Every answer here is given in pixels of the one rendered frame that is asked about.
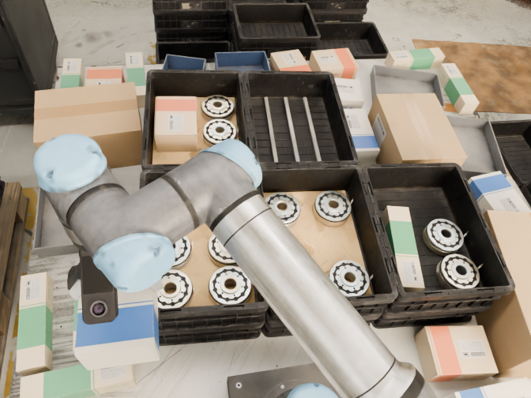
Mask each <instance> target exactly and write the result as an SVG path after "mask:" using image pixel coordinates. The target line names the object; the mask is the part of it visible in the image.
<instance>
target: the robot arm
mask: <svg viewBox="0 0 531 398"><path fill-rule="evenodd" d="M33 167H34V170H35V172H36V175H37V177H38V183H39V185H40V187H41V188H42V189H43V190H44V192H45V194H46V195H47V198H48V200H49V202H50V203H51V205H52V207H53V209H54V211H55V213H56V215H55V219H56V220H60V222H61V224H62V226H63V227H64V229H65V231H66V233H67V235H68V237H69V238H70V239H71V241H72V243H73V244H74V245H75V246H76V247H77V248H78V249H79V258H78V259H77V260H76V262H75V266H73V267H72V268H71V269H70V270H69V272H68V277H67V289H68V293H69V295H70V297H71V298H72V299H74V300H78V298H79V297H80V296H81V305H82V320H83V322H84V323H85V324H87V325H94V324H102V323H108V322H112V321H113V320H114V319H116V318H117V316H118V314H119V304H118V290H120V291H123V292H127V293H133V292H138V291H142V290H144V289H146V288H148V287H149V288H152V289H153V290H154V291H158V290H161V289H163V280H162V279H161V278H162V275H163V274H165V273H166V272H168V271H169V270H170V268H171V267H172V266H173V264H174V262H175V249H174V247H173V244H174V243H176V242H178V241H179V240H180V239H181V238H183V237H184V236H186V235H188V234H189V233H191V232H192V231H194V230H195V229H196V228H198V227H200V226H201V225H202V224H204V223H205V224H206V225H207V226H208V228H209V229H210V230H211V232H212V233H214V235H215V236H216V237H217V239H218V240H219V241H220V243H221V244H222V245H223V247H224V248H225V249H226V250H227V251H228V253H229V254H230V255H231V256H232V258H233V259H234V261H235V262H236V263H237V265H238V266H239V267H240V268H241V269H242V270H243V272H244V273H245V274H246V276H247V277H248V279H249V280H250V281H251V283H252V284H253V285H254V286H255V287H256V288H257V290H258V291H259V292H260V294H261V295H262V297H263V298H264V299H265V300H266V301H267V302H268V304H269V305H270V306H271V308H272V309H273V311H274V312H275V313H276V314H277V316H278V317H279V318H280V319H281V320H282V322H283V323H284V324H285V326H286V327H287V328H288V330H289V331H290V332H291V334H292V335H293V336H294V337H295V338H296V340H297V341H298V342H299V344H300V345H301V346H302V348H303V349H304V350H305V352H306V353H307V354H308V355H309V356H310V357H311V359H312V360H313V362H314V363H315V364H316V366H317V367H318V368H319V369H320V370H321V371H322V373H323V374H324V375H325V377H326V378H327V380H328V381H329V382H330V384H331V385H332V386H333V387H334V388H335V389H336V391H337V392H338V393H339V395H340V396H341V398H438V397H437V396H436V395H435V392H434V391H433V389H432V388H431V386H430V385H429V384H428V383H427V381H426V380H425V379H424V377H423V376H422V375H421V374H420V372H419V371H418V370H417V369H416V367H415V366H414V365H413V364H412V363H410V362H399V361H398V360H397V359H396V358H395V357H394V355H393V354H392V353H391V352H390V350H389V349H388V348H387V347H386V345H385V344H384V343H383V342H382V341H381V340H380V339H379V337H378V336H377V335H376V334H375V332H374V331H373V330H372V329H371V327H370V326H369V325H368V324H367V322H366V321H365V320H364V319H363V318H362V317H361V316H360V314H359V313H358V312H357V311H356V309H355V308H354V307H353V306H352V304H351V303H350V302H349V301H348V300H347V299H346V297H345V296H344V295H343V294H342V293H341V291H340V290H339V289H338V288H337V286H336V285H335V284H334V283H333V281H332V280H331V279H330V278H329V277H328V276H327V275H326V273H325V272H324V271H323V270H322V268H321V267H320V266H319V265H318V263H317V262H316V261H315V260H314V258H313V257H312V256H311V255H310V254H309V253H308V252H307V250H306V249H305V248H304V247H303V245H302V244H301V243H300V242H299V240H298V239H297V238H296V237H295V236H294V234H293V233H292V232H291V231H290V230H289V229H288V227H287V226H286V225H285V224H284V222H283V221H282V220H281V219H280V217H279V216H278V215H277V214H276V213H275V212H274V211H273V209H272V208H271V207H270V206H269V204H268V203H267V202H266V201H265V199H264V198H263V197H262V196H261V194H260V193H259V192H258V191H257V190H256V188H257V187H258V186H259V185H260V183H261V181H262V170H261V168H260V165H259V163H258V162H257V161H256V160H255V158H254V154H253V152H252V151H251V150H250V149H249V148H248V147H247V146H246V145H245V144H244V143H242V142H241V141H238V140H236V139H226V140H224V141H222V142H220V143H218V144H216V145H214V146H213V147H211V148H207V149H203V150H201V151H200V152H199V153H198V154H197V155H196V156H195V157H193V158H191V159H190V160H187V161H186V162H185V163H183V164H181V165H179V166H178V167H177V168H175V169H173V170H172V171H169V172H168V173H167V174H165V175H163V176H161V177H160V178H158V179H156V180H155V181H153V182H151V183H149V184H148V185H147V186H144V187H143V188H141V189H139V190H138V191H136V192H134V193H132V194H131V195H129V194H128V193H127V191H126V190H125V189H124V188H123V187H122V186H121V185H120V184H119V182H118V181H117V180H116V179H115V177H114V176H113V175H112V174H111V172H110V171H109V170H108V168H107V160H106V157H105V155H104V154H103V153H102V151H101V149H100V146H99V145H98V144H97V143H96V142H95V141H94V140H93V139H92V138H90V137H87V136H85V135H81V134H75V133H69V134H63V135H60V136H57V137H53V138H51V140H49V141H46V142H45V143H44V144H43V145H41V146H40V148H39V149H38V150H37V152H36V154H35V156H34V160H33ZM277 398H338V397H337V395H336V394H335V393H334V392H333V391H332V390H331V389H329V388H328V387H326V386H324V385H321V384H319V383H306V384H301V385H298V386H297V387H295V388H294V389H289V390H287V391H285V392H283V393H281V394H280V395H279V396H278V397H277Z"/></svg>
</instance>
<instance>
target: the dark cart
mask: <svg viewBox="0 0 531 398"><path fill-rule="evenodd" d="M57 51H58V39H57V36H56V34H55V30H54V26H53V24H52V21H51V17H50V14H49V12H48V9H47V5H46V2H45V0H0V115H24V114H34V112H35V91H40V90H49V89H52V83H53V78H54V72H55V69H56V64H55V62H56V57H57Z"/></svg>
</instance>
